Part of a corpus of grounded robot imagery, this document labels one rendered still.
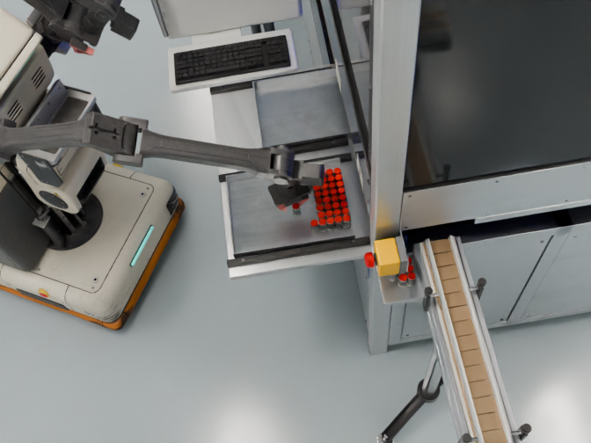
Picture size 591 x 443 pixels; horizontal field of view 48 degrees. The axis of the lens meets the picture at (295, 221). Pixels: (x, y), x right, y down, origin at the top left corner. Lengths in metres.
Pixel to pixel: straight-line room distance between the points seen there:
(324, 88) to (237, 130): 0.31
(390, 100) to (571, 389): 1.71
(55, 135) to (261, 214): 0.62
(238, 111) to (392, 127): 0.90
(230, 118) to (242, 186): 0.26
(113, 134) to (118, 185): 1.26
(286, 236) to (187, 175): 1.31
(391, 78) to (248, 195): 0.85
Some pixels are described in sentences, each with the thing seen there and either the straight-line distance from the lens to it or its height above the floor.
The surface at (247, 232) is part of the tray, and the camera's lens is 1.90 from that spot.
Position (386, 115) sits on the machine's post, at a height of 1.51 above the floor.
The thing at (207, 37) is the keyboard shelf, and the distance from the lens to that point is 2.50.
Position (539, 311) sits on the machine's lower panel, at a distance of 2.60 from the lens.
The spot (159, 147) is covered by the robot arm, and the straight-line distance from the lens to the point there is 1.59.
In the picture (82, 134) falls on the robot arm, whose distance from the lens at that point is 1.58.
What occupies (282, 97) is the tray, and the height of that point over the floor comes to 0.88.
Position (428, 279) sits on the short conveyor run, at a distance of 1.77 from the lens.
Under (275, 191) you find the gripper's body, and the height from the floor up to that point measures 1.02.
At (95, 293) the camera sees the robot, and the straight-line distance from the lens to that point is 2.64.
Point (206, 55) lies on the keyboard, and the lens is 2.40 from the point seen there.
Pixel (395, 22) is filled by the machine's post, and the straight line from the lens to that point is 1.12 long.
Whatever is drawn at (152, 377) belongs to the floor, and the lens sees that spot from 2.76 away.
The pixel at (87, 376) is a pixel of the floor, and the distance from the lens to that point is 2.85.
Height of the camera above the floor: 2.54
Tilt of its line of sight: 61 degrees down
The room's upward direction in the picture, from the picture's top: 11 degrees counter-clockwise
